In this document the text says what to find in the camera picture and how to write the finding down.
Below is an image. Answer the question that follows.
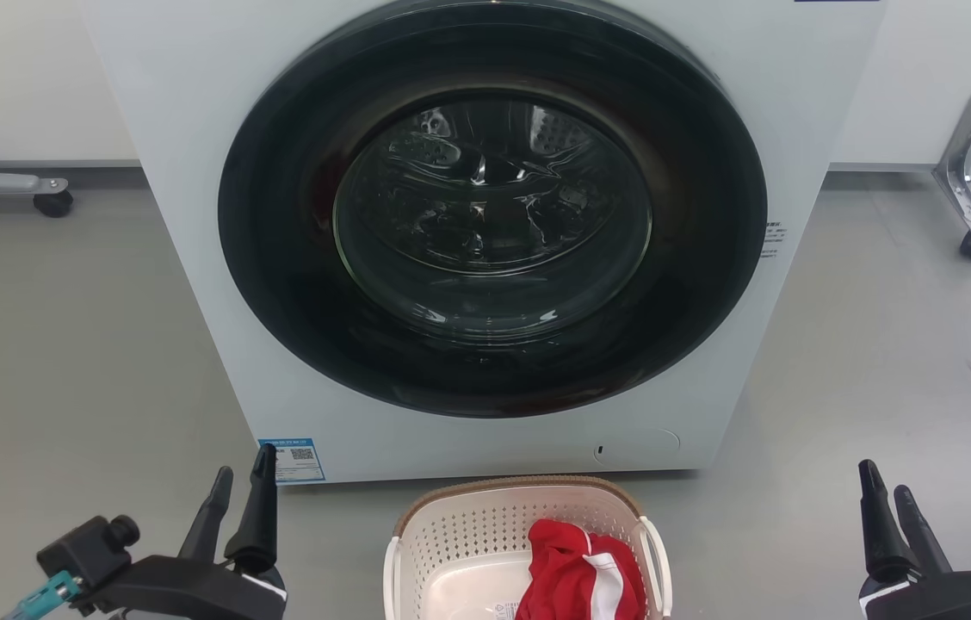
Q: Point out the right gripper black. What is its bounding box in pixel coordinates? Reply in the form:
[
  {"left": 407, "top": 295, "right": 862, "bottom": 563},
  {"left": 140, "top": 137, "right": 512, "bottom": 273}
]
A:
[{"left": 858, "top": 460, "right": 971, "bottom": 620}]

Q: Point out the teal cable connector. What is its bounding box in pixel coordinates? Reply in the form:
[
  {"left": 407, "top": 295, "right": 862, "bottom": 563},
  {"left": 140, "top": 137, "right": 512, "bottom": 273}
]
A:
[{"left": 2, "top": 571, "right": 82, "bottom": 620}]

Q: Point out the red and white garment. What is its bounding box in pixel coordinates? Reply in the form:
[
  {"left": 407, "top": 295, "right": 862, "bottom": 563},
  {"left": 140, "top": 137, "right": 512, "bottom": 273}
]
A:
[{"left": 516, "top": 518, "right": 648, "bottom": 620}]

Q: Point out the blue energy label sticker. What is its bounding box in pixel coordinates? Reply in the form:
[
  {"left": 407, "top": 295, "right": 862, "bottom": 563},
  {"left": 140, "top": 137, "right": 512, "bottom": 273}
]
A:
[{"left": 259, "top": 438, "right": 326, "bottom": 485}]

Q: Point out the white perforated laundry basket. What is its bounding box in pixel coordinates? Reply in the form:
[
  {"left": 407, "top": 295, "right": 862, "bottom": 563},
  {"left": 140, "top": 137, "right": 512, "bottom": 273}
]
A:
[{"left": 382, "top": 475, "right": 673, "bottom": 620}]

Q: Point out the round black washer door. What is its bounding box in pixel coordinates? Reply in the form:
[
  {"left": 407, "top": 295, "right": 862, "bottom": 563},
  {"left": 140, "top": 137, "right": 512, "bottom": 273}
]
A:
[{"left": 218, "top": 0, "right": 768, "bottom": 419}]

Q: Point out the white filter cover flap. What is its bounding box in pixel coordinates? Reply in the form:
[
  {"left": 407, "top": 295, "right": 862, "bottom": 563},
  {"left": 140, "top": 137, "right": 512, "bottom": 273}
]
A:
[{"left": 593, "top": 428, "right": 682, "bottom": 470}]

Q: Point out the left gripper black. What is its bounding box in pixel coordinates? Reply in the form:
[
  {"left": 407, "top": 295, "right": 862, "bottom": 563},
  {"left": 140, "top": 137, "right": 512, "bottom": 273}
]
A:
[{"left": 98, "top": 443, "right": 287, "bottom": 620}]

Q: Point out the white front-load washing machine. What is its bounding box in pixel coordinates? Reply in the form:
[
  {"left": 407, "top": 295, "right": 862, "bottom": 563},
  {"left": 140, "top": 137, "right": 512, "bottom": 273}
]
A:
[{"left": 79, "top": 0, "right": 889, "bottom": 485}]

